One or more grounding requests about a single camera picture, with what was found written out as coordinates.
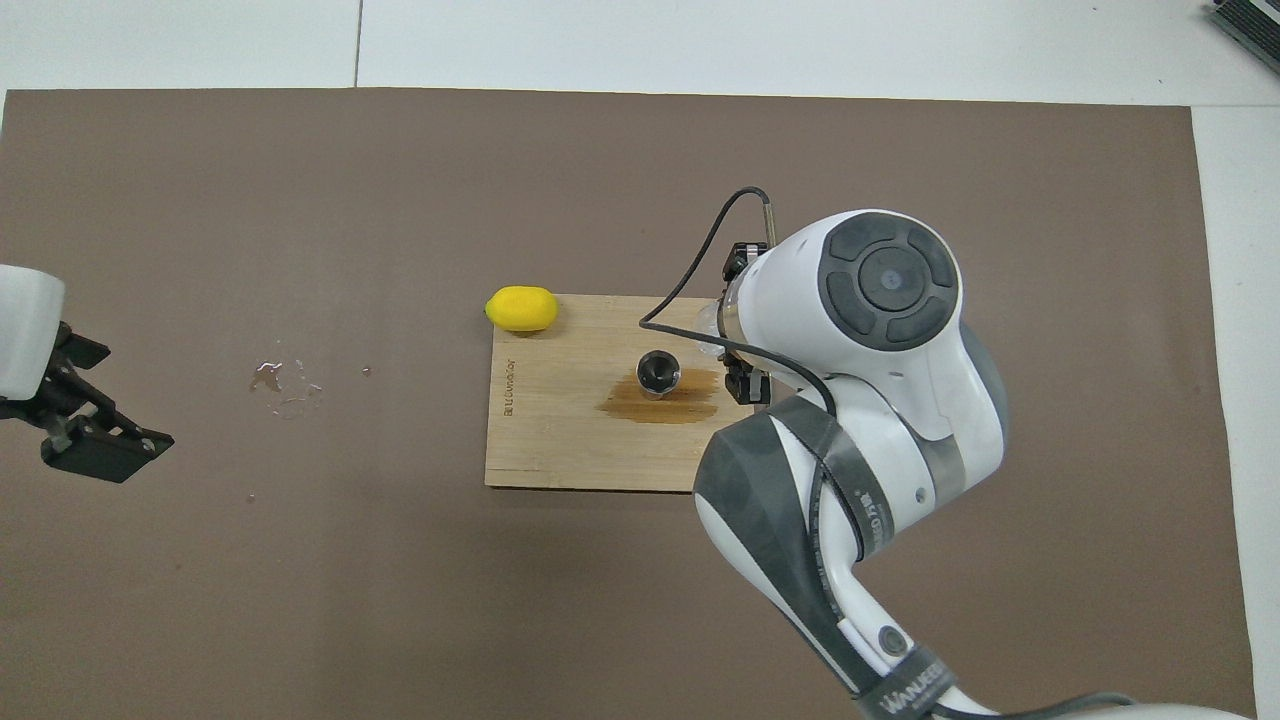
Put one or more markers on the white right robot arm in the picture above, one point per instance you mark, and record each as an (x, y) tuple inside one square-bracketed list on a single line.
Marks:
[(880, 400)]

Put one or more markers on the yellow lemon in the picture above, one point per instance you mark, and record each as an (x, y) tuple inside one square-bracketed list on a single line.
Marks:
[(520, 309)]

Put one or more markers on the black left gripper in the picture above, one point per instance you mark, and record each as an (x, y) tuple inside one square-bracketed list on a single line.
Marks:
[(60, 400)]

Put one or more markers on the metal jigger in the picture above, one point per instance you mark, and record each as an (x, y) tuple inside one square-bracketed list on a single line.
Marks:
[(658, 372)]

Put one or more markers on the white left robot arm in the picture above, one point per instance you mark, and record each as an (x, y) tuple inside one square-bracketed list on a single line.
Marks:
[(25, 330)]

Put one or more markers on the wooden cutting board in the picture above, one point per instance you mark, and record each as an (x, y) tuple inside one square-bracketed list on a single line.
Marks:
[(560, 450)]

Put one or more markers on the brown table mat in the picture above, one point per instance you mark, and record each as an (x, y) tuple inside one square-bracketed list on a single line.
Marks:
[(300, 600)]

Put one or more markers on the grey ribbed device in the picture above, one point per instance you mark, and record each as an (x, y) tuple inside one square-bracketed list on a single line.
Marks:
[(1255, 25)]

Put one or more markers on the spilled water puddle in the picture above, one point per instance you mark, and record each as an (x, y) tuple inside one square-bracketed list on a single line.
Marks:
[(265, 375)]

